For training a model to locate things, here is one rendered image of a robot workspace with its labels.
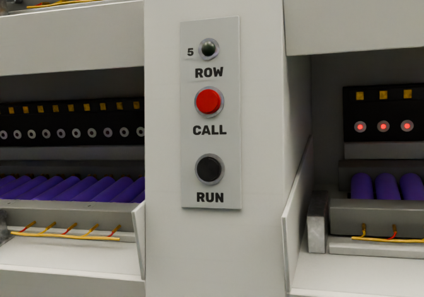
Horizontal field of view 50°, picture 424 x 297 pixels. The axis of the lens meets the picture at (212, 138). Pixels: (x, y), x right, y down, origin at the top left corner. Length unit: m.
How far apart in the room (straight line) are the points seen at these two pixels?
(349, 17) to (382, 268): 0.16
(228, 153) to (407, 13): 0.13
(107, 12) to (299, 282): 0.22
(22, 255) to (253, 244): 0.19
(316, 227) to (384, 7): 0.15
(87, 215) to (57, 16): 0.16
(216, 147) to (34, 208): 0.19
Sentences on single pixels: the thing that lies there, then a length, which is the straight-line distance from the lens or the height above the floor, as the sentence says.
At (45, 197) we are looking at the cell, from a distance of 0.46.
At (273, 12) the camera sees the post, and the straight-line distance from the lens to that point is 0.30.
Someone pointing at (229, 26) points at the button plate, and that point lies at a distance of 0.30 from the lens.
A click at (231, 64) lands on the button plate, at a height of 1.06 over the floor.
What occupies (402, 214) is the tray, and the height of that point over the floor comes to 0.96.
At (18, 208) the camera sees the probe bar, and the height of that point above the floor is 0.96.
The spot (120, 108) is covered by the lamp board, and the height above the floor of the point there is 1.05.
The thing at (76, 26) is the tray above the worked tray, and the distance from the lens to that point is 0.35.
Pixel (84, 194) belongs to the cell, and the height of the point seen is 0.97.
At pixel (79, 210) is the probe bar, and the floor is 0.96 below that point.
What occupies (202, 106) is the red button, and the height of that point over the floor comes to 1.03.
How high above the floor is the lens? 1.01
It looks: 1 degrees up
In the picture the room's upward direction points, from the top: 1 degrees counter-clockwise
